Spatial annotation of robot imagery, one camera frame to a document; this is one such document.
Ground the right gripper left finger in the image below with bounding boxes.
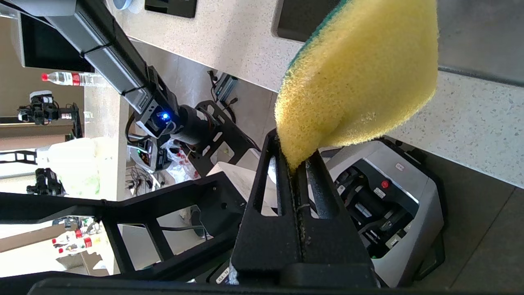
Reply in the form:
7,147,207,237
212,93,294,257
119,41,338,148
231,129,304,286

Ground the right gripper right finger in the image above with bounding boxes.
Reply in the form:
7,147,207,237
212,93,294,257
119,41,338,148
295,150,377,287

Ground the yellow green sponge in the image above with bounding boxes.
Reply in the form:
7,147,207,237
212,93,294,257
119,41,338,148
274,0,439,170

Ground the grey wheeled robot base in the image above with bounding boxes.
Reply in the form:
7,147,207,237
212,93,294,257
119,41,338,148
323,137,447,287

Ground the grey box green light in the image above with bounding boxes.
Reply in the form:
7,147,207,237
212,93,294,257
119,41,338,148
128,137,172,172

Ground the red capped small bottle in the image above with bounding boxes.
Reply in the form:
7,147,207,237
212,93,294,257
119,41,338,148
51,233,81,246
59,238,94,255

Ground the white plastic bag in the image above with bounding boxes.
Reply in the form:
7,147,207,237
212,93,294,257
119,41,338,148
36,137,121,201

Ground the black cooktop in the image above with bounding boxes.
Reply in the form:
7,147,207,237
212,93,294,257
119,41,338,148
144,0,198,19

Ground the clear red capped water bottle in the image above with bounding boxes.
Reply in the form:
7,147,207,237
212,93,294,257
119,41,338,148
41,72,108,87

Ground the black screen panel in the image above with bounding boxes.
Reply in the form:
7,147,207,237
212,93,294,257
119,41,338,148
18,12,95,74

